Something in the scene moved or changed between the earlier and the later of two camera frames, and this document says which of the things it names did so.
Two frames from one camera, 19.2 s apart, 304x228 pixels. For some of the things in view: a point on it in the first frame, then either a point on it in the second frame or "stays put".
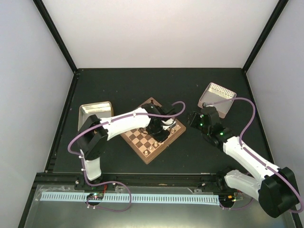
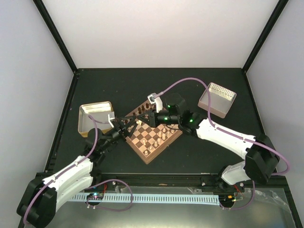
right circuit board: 227,198 stays put
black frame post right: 280,6 stays put
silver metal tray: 102,109 stays put
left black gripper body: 156,133 to 119,132
